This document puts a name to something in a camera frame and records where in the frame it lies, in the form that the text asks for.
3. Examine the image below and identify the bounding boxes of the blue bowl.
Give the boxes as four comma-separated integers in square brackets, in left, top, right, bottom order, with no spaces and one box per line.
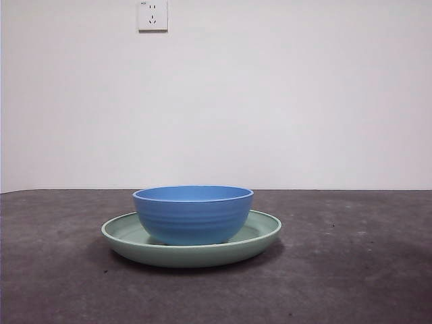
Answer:
[132,184,254,246]

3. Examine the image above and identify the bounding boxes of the pale green plate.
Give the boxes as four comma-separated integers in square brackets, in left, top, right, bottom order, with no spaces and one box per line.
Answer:
[101,208,282,269]

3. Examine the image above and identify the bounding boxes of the white wall socket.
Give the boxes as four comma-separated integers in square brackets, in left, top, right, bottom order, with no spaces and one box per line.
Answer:
[137,0,169,33]

